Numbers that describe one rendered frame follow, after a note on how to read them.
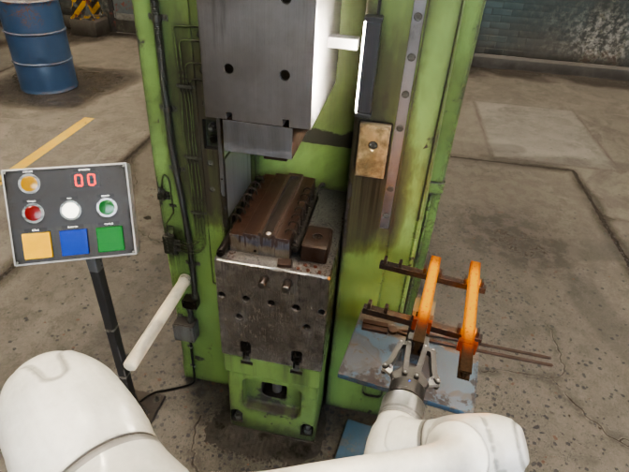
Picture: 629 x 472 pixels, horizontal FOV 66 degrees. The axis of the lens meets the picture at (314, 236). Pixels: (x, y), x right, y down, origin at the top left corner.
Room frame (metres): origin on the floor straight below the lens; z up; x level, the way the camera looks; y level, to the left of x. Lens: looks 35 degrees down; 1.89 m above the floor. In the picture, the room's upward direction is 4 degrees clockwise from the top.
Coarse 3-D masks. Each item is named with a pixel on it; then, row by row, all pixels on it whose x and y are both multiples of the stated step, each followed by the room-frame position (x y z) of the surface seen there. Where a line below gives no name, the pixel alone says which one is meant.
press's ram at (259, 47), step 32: (224, 0) 1.28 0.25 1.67; (256, 0) 1.26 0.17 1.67; (288, 0) 1.25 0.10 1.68; (320, 0) 1.28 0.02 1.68; (224, 32) 1.28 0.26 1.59; (256, 32) 1.26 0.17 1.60; (288, 32) 1.25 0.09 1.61; (320, 32) 1.30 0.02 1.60; (224, 64) 1.28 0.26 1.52; (256, 64) 1.26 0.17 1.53; (288, 64) 1.25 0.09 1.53; (320, 64) 1.33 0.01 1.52; (224, 96) 1.28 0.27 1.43; (256, 96) 1.26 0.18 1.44; (288, 96) 1.25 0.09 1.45; (320, 96) 1.36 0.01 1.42
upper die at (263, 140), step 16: (224, 128) 1.28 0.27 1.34; (240, 128) 1.27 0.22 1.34; (256, 128) 1.26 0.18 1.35; (272, 128) 1.26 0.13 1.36; (288, 128) 1.25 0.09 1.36; (224, 144) 1.28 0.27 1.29; (240, 144) 1.27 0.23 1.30; (256, 144) 1.26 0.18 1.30; (272, 144) 1.26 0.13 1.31; (288, 144) 1.25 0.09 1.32
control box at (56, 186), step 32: (32, 192) 1.19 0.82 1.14; (64, 192) 1.21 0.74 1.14; (96, 192) 1.24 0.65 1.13; (128, 192) 1.26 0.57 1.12; (32, 224) 1.15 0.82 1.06; (64, 224) 1.17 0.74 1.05; (96, 224) 1.19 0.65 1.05; (128, 224) 1.21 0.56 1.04; (64, 256) 1.12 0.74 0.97; (96, 256) 1.14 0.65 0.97
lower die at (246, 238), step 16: (272, 176) 1.68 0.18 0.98; (288, 176) 1.65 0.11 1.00; (272, 192) 1.54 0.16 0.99; (304, 192) 1.55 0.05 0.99; (256, 208) 1.42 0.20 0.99; (272, 208) 1.41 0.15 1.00; (288, 208) 1.43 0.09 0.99; (304, 208) 1.47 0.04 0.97; (240, 224) 1.33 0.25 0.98; (256, 224) 1.33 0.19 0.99; (240, 240) 1.27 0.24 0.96; (256, 240) 1.26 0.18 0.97; (272, 240) 1.26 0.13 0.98; (288, 240) 1.25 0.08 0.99; (272, 256) 1.26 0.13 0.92; (288, 256) 1.25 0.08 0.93
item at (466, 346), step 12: (480, 264) 1.18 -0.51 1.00; (468, 276) 1.14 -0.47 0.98; (468, 288) 1.06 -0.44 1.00; (468, 300) 1.01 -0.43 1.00; (468, 312) 0.96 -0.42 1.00; (468, 324) 0.92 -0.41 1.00; (468, 336) 0.87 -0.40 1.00; (456, 348) 0.86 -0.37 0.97; (468, 348) 0.83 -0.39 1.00; (468, 360) 0.79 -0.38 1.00; (468, 372) 0.76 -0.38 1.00
